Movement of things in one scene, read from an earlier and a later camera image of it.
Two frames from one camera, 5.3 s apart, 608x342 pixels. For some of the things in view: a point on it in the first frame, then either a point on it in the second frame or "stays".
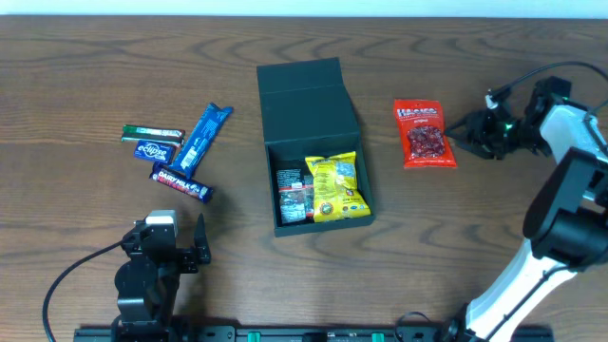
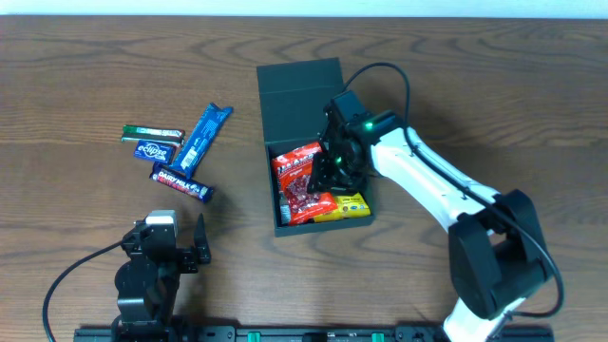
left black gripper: (188, 257) stays
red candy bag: (423, 129) -> (293, 171)
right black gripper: (482, 134) -> (330, 176)
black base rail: (271, 333) stays
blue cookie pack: (199, 140) stays
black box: (307, 112) stays
